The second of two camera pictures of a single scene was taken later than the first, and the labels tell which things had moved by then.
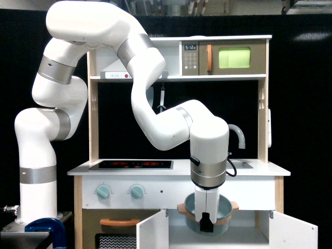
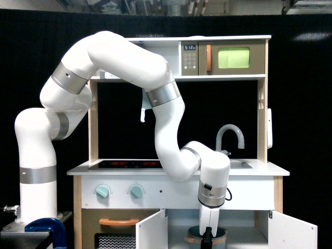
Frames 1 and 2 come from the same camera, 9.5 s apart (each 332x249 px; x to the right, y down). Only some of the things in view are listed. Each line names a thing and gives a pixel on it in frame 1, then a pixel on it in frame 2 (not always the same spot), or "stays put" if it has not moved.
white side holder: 269,129 stays put
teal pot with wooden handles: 226,208 to 193,239
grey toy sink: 238,165 stays put
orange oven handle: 119,222 stays put
